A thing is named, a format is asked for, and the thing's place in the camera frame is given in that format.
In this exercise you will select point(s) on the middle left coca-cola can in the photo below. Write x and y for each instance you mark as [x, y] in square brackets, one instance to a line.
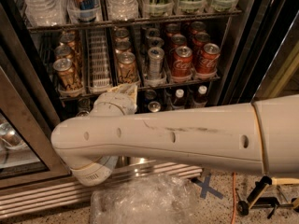
[177, 41]

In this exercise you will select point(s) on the front left silver can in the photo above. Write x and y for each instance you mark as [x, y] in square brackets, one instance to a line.
[82, 113]

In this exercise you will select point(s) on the rear right pepsi can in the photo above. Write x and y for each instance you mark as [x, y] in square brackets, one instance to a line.
[149, 95]

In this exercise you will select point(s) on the gold can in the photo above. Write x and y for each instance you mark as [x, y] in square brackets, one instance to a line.
[67, 74]
[127, 68]
[123, 46]
[64, 51]
[71, 39]
[121, 34]

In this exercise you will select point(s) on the right white-capped bottle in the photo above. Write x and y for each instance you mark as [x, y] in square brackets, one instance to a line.
[199, 98]

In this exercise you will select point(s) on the left clear plastic bottle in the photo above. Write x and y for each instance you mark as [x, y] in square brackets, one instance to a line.
[46, 12]

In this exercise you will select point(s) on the front right coca-cola can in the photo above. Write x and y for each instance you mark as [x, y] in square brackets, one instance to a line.
[207, 59]

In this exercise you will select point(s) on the clear plastic bottle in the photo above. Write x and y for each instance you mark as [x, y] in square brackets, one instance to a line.
[122, 10]
[46, 12]

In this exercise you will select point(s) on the rear right coca-cola can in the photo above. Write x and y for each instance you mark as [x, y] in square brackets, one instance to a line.
[194, 28]

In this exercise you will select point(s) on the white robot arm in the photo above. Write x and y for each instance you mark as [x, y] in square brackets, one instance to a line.
[260, 138]

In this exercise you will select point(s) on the rear left coca-cola can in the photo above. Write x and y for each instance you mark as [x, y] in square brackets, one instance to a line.
[169, 30]

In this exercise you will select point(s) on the empty white can tray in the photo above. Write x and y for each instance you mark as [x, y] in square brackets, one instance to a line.
[99, 74]

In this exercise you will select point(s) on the rear slim silver can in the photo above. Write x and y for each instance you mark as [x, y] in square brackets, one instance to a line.
[152, 32]

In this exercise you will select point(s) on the pepsi can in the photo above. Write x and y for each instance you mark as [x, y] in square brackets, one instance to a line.
[154, 107]
[149, 95]

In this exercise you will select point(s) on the front left coca-cola can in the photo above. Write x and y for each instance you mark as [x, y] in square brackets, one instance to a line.
[182, 59]

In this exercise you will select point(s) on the blue tape cross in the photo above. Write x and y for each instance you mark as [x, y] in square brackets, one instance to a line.
[206, 188]

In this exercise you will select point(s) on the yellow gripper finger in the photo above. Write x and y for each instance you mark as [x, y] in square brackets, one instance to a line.
[126, 89]

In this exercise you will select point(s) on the left white-capped bottle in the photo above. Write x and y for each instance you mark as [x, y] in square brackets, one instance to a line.
[178, 101]

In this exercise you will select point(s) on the stainless steel fridge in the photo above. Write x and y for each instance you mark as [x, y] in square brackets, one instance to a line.
[31, 51]

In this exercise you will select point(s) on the front slim silver can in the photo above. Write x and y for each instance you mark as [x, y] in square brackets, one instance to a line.
[156, 59]

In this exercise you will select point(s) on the red bull can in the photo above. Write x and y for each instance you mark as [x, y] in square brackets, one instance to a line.
[83, 10]

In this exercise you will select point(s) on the open glass fridge door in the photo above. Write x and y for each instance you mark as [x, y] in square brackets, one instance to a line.
[252, 41]

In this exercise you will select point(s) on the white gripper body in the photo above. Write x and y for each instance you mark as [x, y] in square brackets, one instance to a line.
[116, 103]

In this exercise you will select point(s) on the yellow wheeled stand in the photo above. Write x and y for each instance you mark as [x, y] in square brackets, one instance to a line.
[267, 194]

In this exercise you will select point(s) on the white-capped bottle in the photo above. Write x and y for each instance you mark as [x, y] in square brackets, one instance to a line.
[199, 98]
[178, 101]

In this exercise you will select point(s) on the middle right coca-cola can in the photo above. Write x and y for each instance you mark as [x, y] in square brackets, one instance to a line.
[198, 41]

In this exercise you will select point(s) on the coca-cola can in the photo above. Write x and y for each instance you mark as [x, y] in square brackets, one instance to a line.
[177, 41]
[182, 59]
[169, 30]
[194, 28]
[207, 59]
[198, 41]

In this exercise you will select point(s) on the slim silver can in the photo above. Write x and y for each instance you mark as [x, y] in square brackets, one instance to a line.
[155, 42]
[152, 32]
[156, 59]

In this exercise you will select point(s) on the middle slim silver can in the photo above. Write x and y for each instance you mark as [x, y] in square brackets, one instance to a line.
[155, 42]

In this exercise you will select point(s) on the front right pepsi can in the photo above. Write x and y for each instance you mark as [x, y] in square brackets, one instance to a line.
[154, 107]

